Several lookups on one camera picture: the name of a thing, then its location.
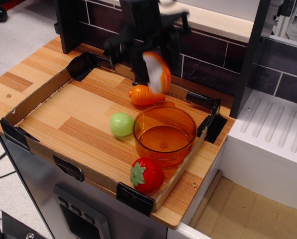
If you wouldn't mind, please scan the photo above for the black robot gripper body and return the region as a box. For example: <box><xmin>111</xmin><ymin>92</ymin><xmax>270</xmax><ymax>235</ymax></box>
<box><xmin>104</xmin><ymin>2</ymin><xmax>191</xmax><ymax>63</ymax></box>

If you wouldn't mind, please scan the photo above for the white toy sink drainboard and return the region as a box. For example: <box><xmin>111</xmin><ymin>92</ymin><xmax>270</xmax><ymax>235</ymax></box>
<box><xmin>220</xmin><ymin>91</ymin><xmax>297</xmax><ymax>210</ymax></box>

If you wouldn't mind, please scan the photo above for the white and orange toy sushi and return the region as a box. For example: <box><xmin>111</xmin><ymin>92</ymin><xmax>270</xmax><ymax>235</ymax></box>
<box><xmin>142</xmin><ymin>51</ymin><xmax>172</xmax><ymax>94</ymax></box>

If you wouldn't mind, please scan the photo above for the dark grey vertical post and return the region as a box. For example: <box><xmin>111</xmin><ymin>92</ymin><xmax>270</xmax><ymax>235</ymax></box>
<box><xmin>230</xmin><ymin>0</ymin><xmax>270</xmax><ymax>119</ymax></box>

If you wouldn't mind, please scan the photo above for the grey toy oven front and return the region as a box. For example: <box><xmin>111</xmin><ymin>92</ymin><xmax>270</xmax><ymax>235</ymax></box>
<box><xmin>53</xmin><ymin>185</ymin><xmax>111</xmax><ymax>239</ymax></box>

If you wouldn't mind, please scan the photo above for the red toy strawberry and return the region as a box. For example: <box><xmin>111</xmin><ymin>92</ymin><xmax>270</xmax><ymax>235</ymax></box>
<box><xmin>130</xmin><ymin>158</ymin><xmax>165</xmax><ymax>193</ymax></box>

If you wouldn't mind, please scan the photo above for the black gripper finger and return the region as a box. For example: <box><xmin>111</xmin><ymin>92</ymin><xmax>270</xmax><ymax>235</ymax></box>
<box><xmin>160</xmin><ymin>31</ymin><xmax>181</xmax><ymax>71</ymax></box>
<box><xmin>128</xmin><ymin>47</ymin><xmax>149</xmax><ymax>85</ymax></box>

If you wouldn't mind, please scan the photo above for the orange transparent plastic pot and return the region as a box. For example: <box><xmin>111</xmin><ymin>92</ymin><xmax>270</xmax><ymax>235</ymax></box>
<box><xmin>133</xmin><ymin>101</ymin><xmax>198</xmax><ymax>167</ymax></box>

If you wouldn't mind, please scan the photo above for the cardboard fence with black tape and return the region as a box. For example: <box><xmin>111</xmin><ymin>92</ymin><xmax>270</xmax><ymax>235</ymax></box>
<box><xmin>0</xmin><ymin>52</ymin><xmax>234</xmax><ymax>218</ymax></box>

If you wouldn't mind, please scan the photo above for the green toy fruit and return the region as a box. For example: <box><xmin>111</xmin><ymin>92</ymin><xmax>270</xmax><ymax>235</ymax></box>
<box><xmin>109</xmin><ymin>112</ymin><xmax>134</xmax><ymax>137</ymax></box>

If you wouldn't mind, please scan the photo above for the orange toy carrot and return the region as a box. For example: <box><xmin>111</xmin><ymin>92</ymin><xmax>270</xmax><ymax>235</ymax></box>
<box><xmin>128</xmin><ymin>85</ymin><xmax>166</xmax><ymax>106</ymax></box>

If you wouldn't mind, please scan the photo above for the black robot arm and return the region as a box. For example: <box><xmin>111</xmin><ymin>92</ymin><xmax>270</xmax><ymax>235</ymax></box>
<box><xmin>104</xmin><ymin>0</ymin><xmax>191</xmax><ymax>85</ymax></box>

